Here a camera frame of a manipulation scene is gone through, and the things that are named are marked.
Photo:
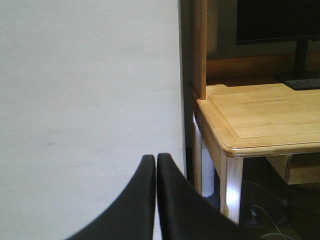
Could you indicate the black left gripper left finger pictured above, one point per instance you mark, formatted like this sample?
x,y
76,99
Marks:
x,y
131,215

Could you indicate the black monitor with stand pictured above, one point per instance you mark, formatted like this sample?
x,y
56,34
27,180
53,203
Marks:
x,y
269,21

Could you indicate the light wooden desk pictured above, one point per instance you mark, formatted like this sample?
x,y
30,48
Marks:
x,y
241,111

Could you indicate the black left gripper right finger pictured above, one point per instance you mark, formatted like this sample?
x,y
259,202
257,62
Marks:
x,y
184,214

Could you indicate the wooden keyboard tray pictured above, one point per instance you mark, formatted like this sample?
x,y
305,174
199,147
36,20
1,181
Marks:
x,y
297,169

